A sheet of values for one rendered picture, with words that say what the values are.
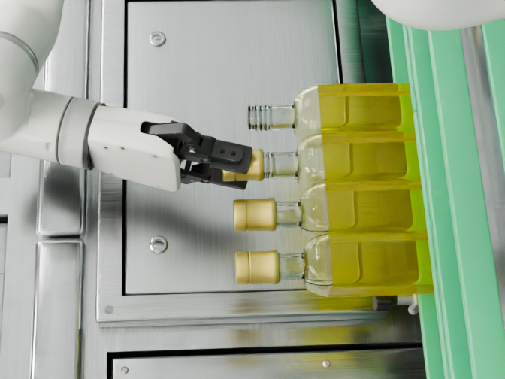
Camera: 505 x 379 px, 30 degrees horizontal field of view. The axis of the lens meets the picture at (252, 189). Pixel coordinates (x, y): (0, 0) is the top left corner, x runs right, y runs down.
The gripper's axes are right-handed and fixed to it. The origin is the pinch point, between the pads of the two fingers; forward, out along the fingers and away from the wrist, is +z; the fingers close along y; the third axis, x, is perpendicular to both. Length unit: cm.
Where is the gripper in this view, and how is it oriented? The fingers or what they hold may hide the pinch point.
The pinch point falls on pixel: (231, 165)
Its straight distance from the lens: 102.3
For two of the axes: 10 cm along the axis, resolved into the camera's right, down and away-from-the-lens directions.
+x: 2.1, -9.0, 3.8
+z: 9.8, 2.1, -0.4
